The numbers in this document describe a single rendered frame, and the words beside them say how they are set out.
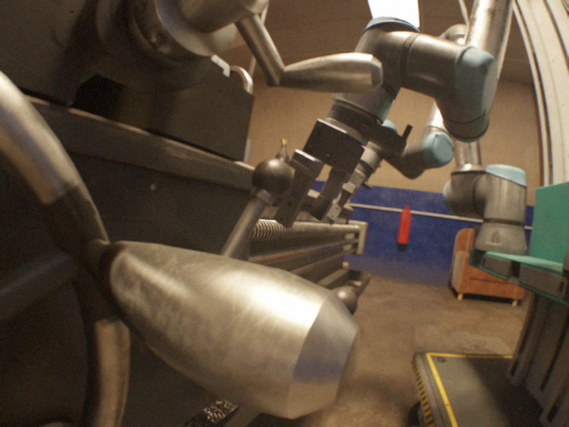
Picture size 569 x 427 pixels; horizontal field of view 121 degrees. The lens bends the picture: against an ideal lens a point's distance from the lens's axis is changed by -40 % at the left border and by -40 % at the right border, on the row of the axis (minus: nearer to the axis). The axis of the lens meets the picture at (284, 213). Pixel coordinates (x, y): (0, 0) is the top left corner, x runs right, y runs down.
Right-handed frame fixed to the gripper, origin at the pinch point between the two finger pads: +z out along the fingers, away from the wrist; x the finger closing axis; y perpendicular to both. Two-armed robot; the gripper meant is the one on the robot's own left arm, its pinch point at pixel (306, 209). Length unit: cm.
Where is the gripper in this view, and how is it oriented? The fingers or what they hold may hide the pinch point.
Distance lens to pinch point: 43.3
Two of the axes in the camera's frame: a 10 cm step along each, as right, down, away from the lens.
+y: -7.8, -5.1, 3.7
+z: -4.3, 8.6, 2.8
